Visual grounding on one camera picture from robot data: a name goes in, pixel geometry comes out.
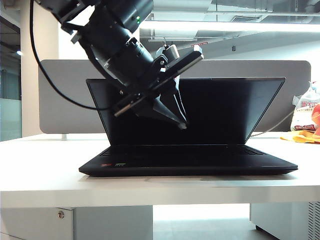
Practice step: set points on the ceiling air vent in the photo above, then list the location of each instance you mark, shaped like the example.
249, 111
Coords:
246, 19

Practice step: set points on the dark ceiling security camera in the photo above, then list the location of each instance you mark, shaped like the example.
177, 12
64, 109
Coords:
233, 48

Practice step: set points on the white drawer cabinet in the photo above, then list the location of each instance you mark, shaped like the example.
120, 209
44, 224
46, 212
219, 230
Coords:
100, 225

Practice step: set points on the white printed plastic bag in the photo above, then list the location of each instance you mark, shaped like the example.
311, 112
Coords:
303, 115

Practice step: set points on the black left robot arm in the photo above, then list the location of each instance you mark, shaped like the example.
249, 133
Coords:
112, 32

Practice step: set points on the glass office partition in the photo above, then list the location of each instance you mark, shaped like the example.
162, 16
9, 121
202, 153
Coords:
10, 100

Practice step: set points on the long ceiling light strip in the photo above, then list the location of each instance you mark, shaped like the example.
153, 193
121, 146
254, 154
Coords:
225, 26

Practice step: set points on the orange round item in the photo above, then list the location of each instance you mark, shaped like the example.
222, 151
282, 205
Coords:
317, 117

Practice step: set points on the silver drawer lock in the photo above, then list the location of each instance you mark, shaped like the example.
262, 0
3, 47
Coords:
61, 214

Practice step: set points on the white divider bracket foot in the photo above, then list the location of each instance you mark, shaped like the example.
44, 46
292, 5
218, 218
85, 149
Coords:
64, 136

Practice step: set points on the grey fabric desk divider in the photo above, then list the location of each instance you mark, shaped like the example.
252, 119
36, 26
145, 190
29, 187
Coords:
62, 120

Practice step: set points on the yellow cloth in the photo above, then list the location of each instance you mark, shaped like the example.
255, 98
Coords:
292, 137

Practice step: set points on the red hanging ceiling sign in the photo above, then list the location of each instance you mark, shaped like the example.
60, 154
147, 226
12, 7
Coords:
203, 44

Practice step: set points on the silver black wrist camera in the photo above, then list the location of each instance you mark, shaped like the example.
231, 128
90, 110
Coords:
171, 53

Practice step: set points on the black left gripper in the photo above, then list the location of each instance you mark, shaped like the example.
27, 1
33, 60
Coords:
182, 63

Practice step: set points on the white vented cabinet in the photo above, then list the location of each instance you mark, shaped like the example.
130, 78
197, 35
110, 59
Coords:
280, 217

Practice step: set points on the black laptop with Y logo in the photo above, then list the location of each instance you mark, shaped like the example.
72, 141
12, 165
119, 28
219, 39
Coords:
225, 112

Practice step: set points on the hanging ceiling rail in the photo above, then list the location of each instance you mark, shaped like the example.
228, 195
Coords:
185, 39

